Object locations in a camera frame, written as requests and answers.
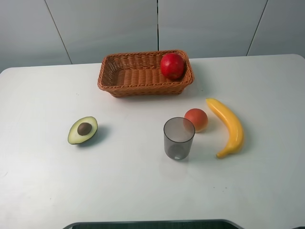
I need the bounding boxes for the red apple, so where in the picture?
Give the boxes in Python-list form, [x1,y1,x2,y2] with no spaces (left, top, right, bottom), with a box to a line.
[160,53,184,80]

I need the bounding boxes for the orange wicker basket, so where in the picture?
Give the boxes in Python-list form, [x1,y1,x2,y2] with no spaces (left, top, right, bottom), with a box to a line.
[97,50,194,97]

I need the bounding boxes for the dark base edge at bottom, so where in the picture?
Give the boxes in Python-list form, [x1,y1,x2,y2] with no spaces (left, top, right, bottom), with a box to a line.
[66,220,238,229]

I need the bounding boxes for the orange peach fruit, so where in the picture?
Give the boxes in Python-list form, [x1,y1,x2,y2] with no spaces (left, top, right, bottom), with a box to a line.
[184,108,208,133]

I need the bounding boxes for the halved avocado with pit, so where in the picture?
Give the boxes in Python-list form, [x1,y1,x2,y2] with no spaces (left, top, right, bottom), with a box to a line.
[68,116,98,145]

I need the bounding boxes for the grey translucent plastic cup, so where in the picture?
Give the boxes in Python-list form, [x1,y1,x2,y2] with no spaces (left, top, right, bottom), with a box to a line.
[163,117,195,160]

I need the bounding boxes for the yellow banana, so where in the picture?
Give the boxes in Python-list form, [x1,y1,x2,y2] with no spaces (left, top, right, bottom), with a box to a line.
[206,98,244,159]

